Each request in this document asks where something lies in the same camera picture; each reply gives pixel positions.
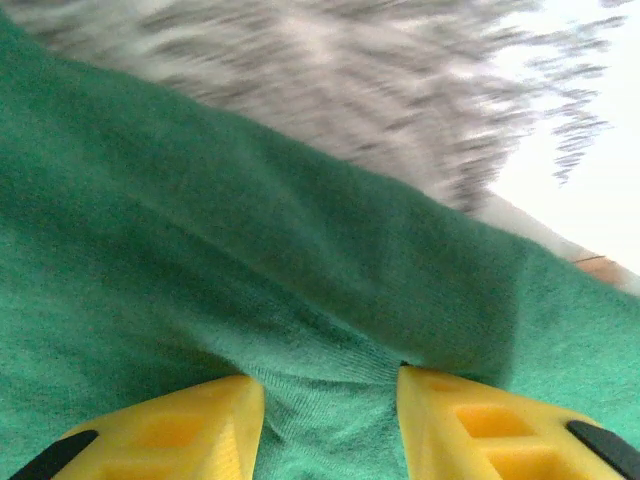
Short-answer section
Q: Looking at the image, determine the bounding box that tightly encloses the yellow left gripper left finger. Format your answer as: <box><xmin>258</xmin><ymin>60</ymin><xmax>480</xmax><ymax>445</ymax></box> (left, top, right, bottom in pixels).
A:
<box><xmin>7</xmin><ymin>373</ymin><xmax>266</xmax><ymax>480</ymax></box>

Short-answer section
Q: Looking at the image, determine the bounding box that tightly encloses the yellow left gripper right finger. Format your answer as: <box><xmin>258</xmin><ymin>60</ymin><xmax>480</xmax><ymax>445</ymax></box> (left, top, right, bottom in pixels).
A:
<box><xmin>397</xmin><ymin>366</ymin><xmax>640</xmax><ymax>480</ymax></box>

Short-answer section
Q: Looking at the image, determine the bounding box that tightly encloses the dark green t-shirt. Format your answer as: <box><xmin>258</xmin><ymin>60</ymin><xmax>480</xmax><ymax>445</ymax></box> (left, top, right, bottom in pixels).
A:
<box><xmin>0</xmin><ymin>9</ymin><xmax>640</xmax><ymax>480</ymax></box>

